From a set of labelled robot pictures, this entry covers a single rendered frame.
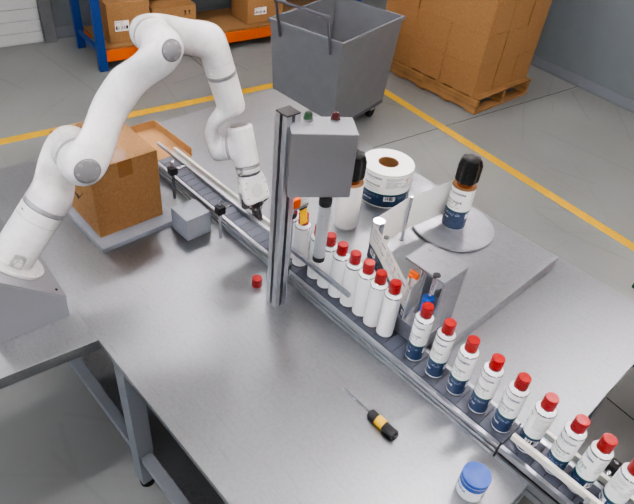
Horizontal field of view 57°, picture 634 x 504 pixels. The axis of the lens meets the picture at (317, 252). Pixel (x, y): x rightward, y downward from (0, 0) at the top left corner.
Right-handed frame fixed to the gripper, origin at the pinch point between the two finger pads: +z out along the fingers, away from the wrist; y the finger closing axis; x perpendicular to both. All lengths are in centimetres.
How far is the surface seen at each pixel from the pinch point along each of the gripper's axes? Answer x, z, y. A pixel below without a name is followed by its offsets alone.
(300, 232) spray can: -25.3, 0.3, -1.9
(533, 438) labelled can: -105, 38, -2
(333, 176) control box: -52, -24, -9
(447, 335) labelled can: -80, 18, -1
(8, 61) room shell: 396, -44, 44
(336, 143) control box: -56, -34, -9
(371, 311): -54, 19, -3
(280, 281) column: -28.7, 10.7, -15.2
